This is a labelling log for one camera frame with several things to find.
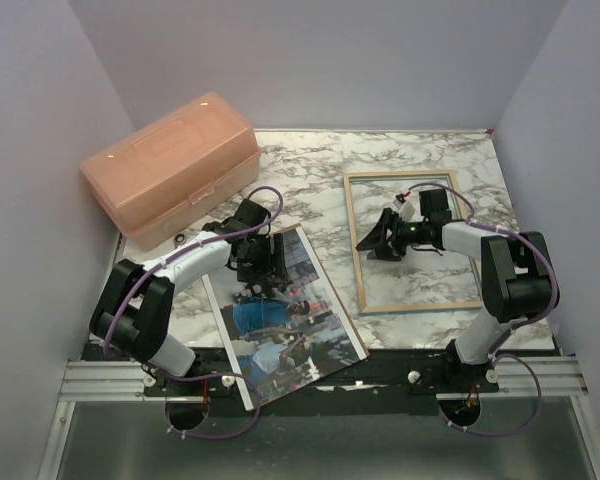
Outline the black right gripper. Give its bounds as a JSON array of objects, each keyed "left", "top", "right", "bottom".
[{"left": 357, "top": 208, "right": 430, "bottom": 262}]

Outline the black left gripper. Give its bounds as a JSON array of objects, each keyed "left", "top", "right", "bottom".
[{"left": 240, "top": 234, "right": 288, "bottom": 285}]

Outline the printed photo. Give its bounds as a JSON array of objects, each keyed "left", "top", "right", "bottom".
[{"left": 203, "top": 225, "right": 369, "bottom": 411}]

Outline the blue wooden picture frame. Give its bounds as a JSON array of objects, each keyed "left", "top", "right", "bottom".
[{"left": 344, "top": 170, "right": 482, "bottom": 314}]

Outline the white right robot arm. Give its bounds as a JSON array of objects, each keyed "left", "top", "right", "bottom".
[{"left": 356, "top": 182, "right": 560, "bottom": 392}]

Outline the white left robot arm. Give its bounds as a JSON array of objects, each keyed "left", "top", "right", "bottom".
[{"left": 89, "top": 199, "right": 288, "bottom": 395}]

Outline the silver ratchet wrench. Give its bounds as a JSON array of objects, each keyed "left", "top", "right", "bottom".
[{"left": 173, "top": 233, "right": 186, "bottom": 246}]

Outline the translucent orange plastic box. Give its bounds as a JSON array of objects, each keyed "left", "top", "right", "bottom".
[{"left": 80, "top": 92, "right": 261, "bottom": 251}]

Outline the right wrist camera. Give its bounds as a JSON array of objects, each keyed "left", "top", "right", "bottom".
[{"left": 393, "top": 191, "right": 416, "bottom": 222}]

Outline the aluminium mounting rail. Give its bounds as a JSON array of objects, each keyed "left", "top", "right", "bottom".
[{"left": 59, "top": 350, "right": 588, "bottom": 402}]

